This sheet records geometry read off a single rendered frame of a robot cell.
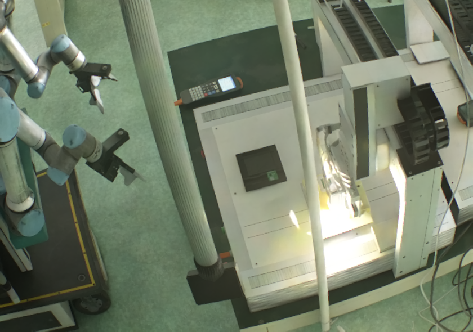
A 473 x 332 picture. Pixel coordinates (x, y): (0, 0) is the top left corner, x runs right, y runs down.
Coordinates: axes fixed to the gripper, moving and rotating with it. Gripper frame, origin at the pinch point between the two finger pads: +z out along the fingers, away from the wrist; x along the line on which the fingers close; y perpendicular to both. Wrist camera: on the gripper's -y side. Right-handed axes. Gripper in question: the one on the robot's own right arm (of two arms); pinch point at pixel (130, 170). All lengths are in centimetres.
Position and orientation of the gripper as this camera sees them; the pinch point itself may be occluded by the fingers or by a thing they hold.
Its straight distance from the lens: 255.9
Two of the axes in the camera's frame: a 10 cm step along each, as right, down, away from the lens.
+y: -5.2, 8.5, -1.0
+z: 4.2, 3.6, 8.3
